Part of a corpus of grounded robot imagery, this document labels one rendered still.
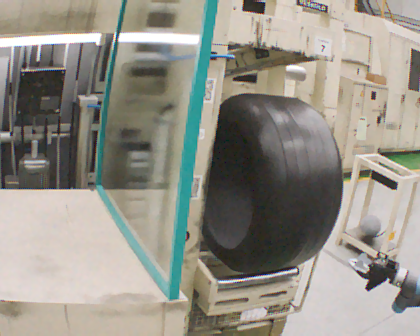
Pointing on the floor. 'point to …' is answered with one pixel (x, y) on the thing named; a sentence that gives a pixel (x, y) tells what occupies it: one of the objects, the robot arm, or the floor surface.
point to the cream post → (205, 152)
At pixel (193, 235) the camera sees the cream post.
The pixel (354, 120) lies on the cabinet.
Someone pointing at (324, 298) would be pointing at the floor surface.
